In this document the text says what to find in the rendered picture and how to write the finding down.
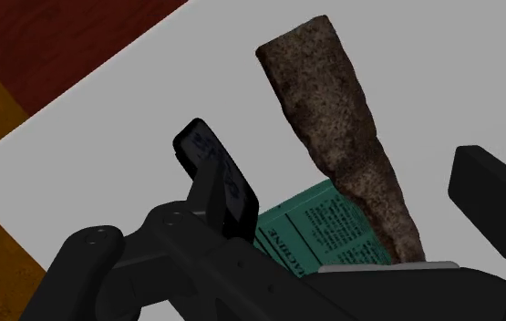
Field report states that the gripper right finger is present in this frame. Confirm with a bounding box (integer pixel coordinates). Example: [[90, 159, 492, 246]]
[[447, 144, 506, 321]]

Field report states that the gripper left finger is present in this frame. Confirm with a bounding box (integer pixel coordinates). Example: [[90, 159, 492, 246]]
[[20, 155, 289, 321]]

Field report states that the green printed box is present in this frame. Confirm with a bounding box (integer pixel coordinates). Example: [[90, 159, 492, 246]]
[[252, 178, 394, 279]]

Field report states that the brown speckled long rock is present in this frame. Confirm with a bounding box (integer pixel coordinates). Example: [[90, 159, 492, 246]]
[[254, 14, 427, 265]]

